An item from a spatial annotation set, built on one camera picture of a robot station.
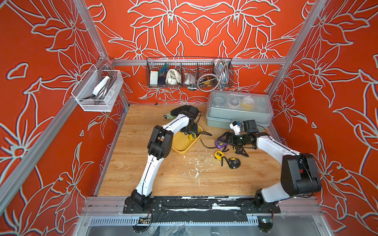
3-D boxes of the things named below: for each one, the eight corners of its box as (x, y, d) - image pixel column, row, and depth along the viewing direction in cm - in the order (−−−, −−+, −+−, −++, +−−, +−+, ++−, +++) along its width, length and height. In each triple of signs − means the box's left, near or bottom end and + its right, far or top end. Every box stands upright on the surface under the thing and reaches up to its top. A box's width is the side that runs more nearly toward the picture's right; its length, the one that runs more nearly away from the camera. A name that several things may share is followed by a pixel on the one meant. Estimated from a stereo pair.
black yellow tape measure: (230, 168, 87) (231, 167, 85) (228, 158, 91) (229, 157, 89) (240, 168, 87) (241, 167, 85) (238, 158, 91) (239, 157, 89)
